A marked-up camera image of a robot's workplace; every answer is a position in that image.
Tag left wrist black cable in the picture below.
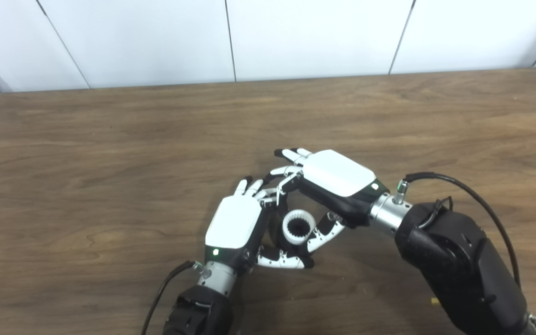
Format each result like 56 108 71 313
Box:
140 260 204 335

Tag white ring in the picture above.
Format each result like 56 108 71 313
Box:
281 209 318 246

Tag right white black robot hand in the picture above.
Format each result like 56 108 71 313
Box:
263 147 391 254

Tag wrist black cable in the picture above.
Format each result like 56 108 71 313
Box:
140 260 204 335
391 172 523 290

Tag round black part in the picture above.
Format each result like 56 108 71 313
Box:
268 204 316 257

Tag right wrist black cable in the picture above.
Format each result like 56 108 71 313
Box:
391 172 523 290

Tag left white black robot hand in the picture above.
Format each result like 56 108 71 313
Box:
204 175 315 275

